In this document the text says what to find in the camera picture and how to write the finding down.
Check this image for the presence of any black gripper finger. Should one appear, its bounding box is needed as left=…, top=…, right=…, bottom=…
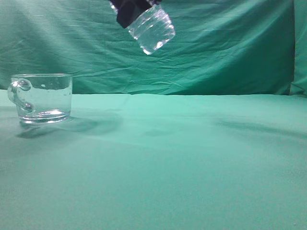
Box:
left=109, top=0, right=161, bottom=29

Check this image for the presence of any clear plastic water bottle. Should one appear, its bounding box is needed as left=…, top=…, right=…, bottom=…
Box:
left=125, top=4, right=176, bottom=55

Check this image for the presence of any green cloth backdrop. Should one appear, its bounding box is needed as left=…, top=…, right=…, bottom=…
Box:
left=0, top=0, right=307, bottom=95

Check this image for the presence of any clear glass mug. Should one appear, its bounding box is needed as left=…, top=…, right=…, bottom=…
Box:
left=7, top=73, right=72, bottom=124

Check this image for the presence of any green tablecloth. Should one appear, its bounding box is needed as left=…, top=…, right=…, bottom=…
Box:
left=0, top=90, right=307, bottom=230

